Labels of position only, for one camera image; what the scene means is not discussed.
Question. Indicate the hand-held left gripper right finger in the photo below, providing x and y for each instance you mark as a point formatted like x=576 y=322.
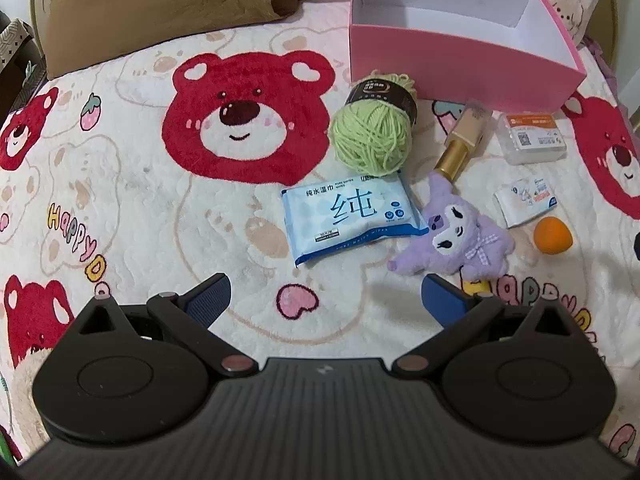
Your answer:
x=442 y=297

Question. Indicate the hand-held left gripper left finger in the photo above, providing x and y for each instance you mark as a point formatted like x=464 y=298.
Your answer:
x=207 y=297

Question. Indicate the purple plush toy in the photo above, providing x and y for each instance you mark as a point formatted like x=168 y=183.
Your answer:
x=455 y=235

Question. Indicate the blue wet wipes packet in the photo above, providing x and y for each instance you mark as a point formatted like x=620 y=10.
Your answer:
x=350 y=215

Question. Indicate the beige bottle with gold cap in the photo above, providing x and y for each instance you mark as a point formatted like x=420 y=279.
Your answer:
x=462 y=135

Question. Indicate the green yarn ball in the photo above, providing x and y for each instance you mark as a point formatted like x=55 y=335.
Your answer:
x=372 y=135

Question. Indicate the clear plastic box orange label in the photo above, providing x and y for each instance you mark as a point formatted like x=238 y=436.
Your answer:
x=535 y=137

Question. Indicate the pink cardboard box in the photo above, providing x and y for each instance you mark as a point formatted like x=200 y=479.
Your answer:
x=450 y=60

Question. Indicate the orange makeup sponge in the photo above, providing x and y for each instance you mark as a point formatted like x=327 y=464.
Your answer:
x=552 y=236

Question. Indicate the small white tissue packet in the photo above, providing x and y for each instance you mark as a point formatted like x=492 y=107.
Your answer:
x=525 y=202

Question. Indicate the purple cloth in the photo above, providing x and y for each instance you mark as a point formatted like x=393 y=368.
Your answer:
x=600 y=57

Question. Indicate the brown pillow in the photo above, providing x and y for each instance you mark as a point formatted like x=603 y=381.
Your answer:
x=150 y=5

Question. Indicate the grey patterned cloth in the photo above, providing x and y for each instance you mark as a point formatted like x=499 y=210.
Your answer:
x=12 y=40

